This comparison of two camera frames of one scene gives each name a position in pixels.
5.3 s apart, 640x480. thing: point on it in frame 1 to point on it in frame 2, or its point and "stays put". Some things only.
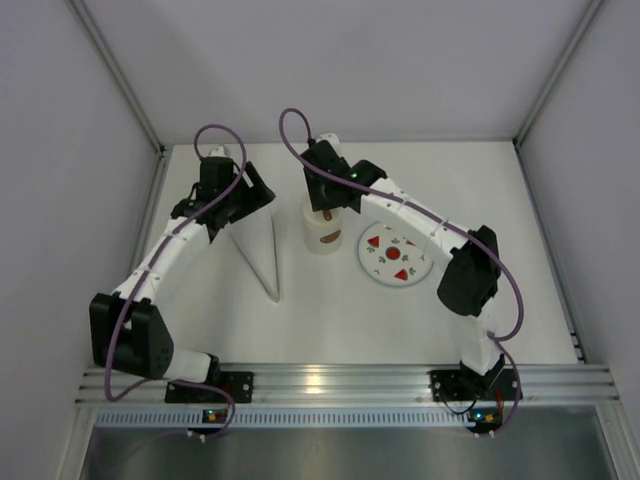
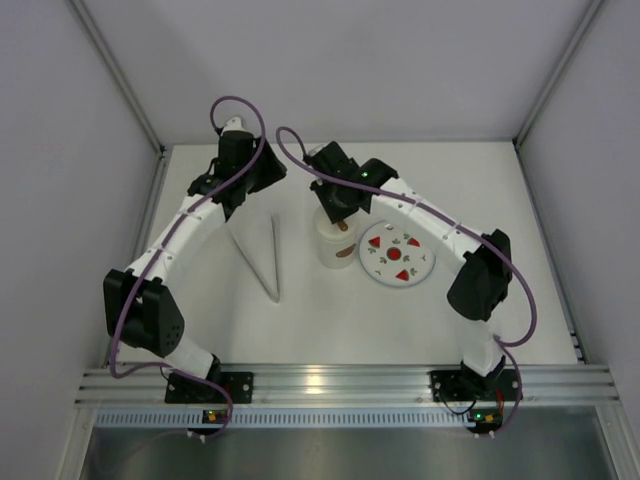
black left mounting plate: x=241 y=385 stays put
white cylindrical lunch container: x=323 y=242 to x=337 y=251
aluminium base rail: x=362 y=385 stays put
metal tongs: x=255 y=235 stays put
